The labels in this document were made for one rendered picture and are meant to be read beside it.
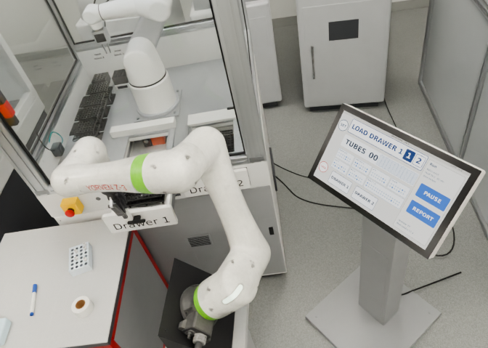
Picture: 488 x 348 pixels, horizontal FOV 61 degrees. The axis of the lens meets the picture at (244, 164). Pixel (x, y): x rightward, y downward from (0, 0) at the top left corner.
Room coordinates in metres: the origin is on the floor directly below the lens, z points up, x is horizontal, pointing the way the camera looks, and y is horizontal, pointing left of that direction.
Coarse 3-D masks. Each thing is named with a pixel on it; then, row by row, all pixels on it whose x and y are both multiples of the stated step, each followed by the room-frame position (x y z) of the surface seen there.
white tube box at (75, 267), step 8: (72, 248) 1.16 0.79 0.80; (80, 248) 1.15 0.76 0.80; (88, 248) 1.13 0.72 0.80; (72, 256) 1.12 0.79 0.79; (80, 256) 1.10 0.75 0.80; (88, 256) 1.09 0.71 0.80; (72, 264) 1.08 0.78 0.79; (80, 264) 1.06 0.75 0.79; (88, 264) 1.05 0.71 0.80; (72, 272) 1.04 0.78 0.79; (80, 272) 1.04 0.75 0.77
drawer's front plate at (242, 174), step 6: (240, 174) 1.24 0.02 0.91; (246, 174) 1.24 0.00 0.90; (246, 180) 1.24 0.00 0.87; (198, 186) 1.26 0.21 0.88; (204, 186) 1.26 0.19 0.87; (240, 186) 1.24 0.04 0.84; (246, 186) 1.24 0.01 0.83; (186, 192) 1.27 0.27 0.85; (192, 192) 1.27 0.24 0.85; (198, 192) 1.27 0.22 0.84; (204, 192) 1.26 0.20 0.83
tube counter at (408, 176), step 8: (376, 152) 0.98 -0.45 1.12; (368, 160) 0.97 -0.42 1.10; (376, 160) 0.96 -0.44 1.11; (384, 160) 0.94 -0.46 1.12; (392, 160) 0.92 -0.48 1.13; (384, 168) 0.92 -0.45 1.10; (392, 168) 0.90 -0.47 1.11; (400, 168) 0.89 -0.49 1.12; (400, 176) 0.87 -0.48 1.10; (408, 176) 0.85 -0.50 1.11; (416, 176) 0.84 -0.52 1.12
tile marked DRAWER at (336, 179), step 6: (330, 174) 1.03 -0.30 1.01; (336, 174) 1.02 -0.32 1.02; (330, 180) 1.02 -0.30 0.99; (336, 180) 1.00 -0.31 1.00; (342, 180) 0.99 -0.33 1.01; (348, 180) 0.97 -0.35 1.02; (336, 186) 0.99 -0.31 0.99; (342, 186) 0.97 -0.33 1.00; (348, 186) 0.96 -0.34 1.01; (348, 192) 0.94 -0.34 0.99
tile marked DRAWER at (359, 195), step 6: (354, 192) 0.93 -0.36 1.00; (360, 192) 0.92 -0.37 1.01; (366, 192) 0.90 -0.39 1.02; (354, 198) 0.91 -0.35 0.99; (360, 198) 0.90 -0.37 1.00; (366, 198) 0.89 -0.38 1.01; (372, 198) 0.87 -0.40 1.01; (366, 204) 0.87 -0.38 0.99; (372, 204) 0.86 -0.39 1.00; (372, 210) 0.85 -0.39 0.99
